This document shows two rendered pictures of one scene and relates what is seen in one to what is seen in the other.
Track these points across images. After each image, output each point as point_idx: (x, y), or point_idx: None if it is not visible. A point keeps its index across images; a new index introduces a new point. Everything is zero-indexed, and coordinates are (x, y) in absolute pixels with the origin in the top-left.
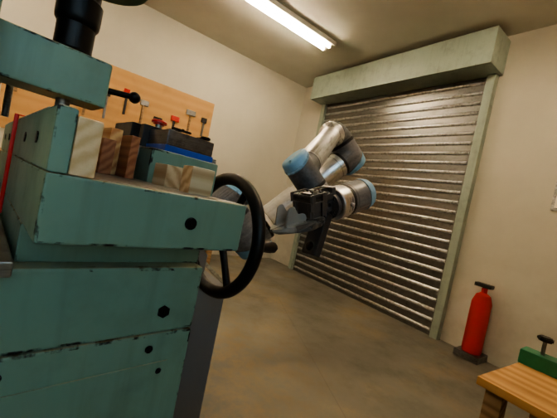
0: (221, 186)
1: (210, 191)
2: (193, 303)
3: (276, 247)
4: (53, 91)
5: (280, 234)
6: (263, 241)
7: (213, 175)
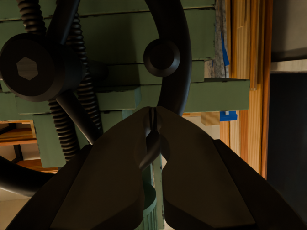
0: (25, 172)
1: (219, 112)
2: (215, 28)
3: (179, 62)
4: None
5: (167, 109)
6: (190, 80)
7: (219, 122)
